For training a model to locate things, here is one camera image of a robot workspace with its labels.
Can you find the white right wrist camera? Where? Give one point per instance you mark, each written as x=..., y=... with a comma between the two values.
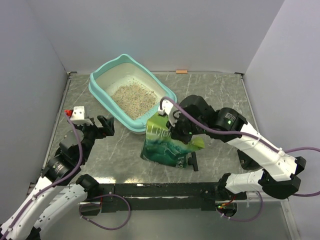
x=169, y=110

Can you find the beige cat litter granules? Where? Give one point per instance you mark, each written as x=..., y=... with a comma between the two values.
x=134, y=99

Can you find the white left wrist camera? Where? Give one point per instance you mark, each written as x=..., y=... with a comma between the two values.
x=80, y=117

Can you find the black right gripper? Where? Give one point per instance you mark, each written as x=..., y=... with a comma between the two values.
x=175, y=132

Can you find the small black T-shaped part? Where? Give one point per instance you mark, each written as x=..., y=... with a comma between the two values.
x=192, y=161

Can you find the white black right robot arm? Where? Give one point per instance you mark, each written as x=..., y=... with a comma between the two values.
x=277, y=171

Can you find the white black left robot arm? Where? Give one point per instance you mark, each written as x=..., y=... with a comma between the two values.
x=39, y=209

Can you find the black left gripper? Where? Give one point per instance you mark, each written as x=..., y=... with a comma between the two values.
x=107, y=129

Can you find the green cat litter bag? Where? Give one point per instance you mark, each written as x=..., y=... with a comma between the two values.
x=160, y=148

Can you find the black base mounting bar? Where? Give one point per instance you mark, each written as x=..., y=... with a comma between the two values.
x=161, y=196

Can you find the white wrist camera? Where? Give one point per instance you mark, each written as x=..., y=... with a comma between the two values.
x=80, y=117
x=169, y=110

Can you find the orange tape piece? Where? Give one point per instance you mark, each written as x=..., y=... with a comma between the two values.
x=181, y=71

